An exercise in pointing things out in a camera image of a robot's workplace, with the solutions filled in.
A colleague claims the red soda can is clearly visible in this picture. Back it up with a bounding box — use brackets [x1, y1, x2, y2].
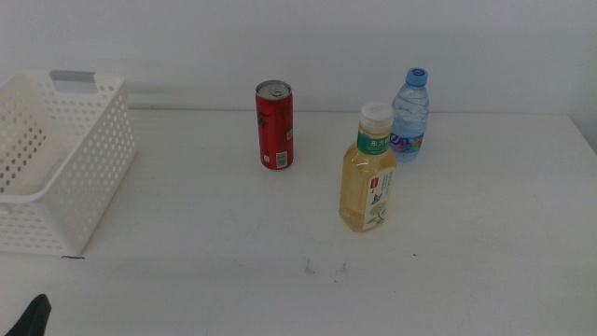
[255, 79, 295, 172]

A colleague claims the yellow tea bottle white cap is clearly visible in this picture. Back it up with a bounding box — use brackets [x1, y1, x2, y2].
[338, 101, 398, 233]

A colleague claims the clear water bottle blue cap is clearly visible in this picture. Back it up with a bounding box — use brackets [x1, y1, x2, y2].
[388, 67, 430, 163]

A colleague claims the white perforated plastic basket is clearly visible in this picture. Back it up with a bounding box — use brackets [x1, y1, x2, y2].
[0, 69, 139, 258]

